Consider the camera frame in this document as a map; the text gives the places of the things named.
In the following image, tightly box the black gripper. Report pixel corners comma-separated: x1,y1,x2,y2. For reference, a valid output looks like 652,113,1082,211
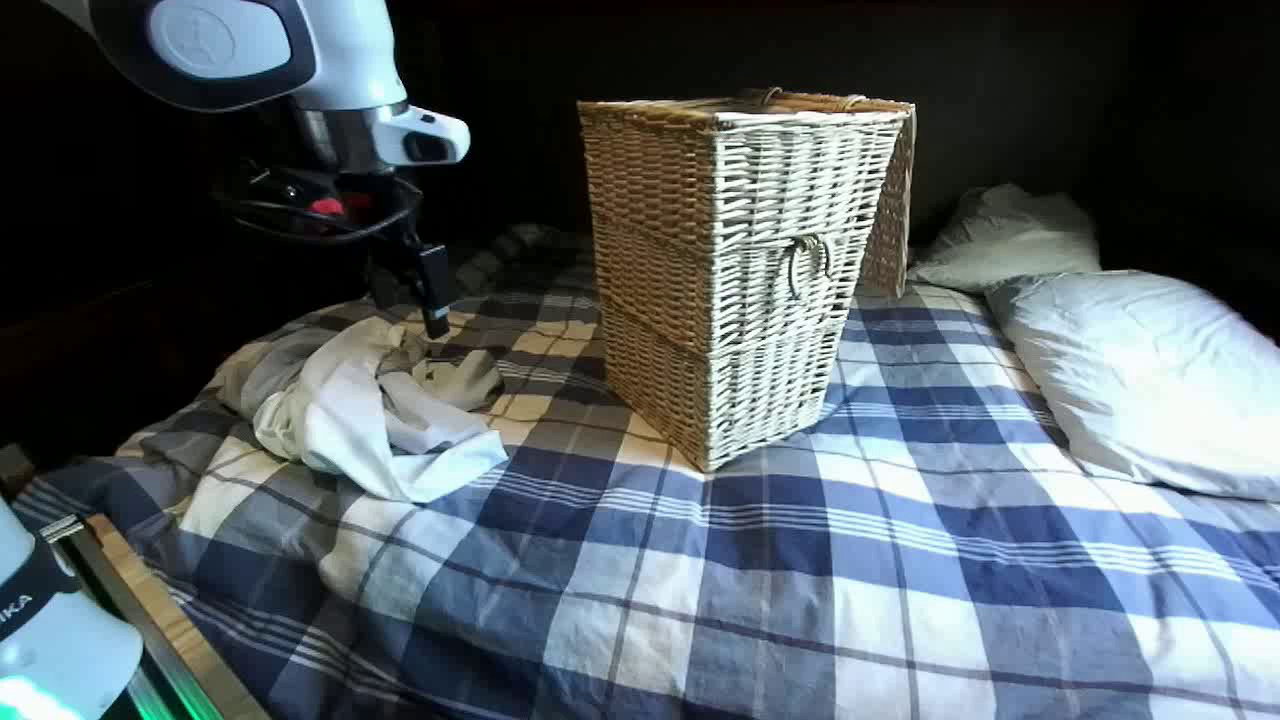
359,227,456,341

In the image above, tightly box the white cloth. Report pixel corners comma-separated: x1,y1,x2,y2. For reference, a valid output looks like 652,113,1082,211
251,349,513,507

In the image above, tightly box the crumpled grey cloth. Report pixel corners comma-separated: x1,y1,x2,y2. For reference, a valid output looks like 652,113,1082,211
210,316,507,432

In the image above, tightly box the wicker laundry basket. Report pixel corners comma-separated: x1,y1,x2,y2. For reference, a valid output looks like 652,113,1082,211
575,88,920,477

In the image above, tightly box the metal robot mounting platform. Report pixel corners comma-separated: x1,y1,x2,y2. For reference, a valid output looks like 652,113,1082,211
0,440,272,720

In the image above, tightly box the blue plaid bedspread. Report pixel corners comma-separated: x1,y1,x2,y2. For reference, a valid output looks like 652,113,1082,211
12,221,1280,720

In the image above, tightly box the small grey-white pillow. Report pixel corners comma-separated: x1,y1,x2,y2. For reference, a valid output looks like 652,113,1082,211
914,179,1106,297

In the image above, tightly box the large white pillow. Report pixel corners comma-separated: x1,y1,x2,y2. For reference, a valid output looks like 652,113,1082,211
993,268,1280,503

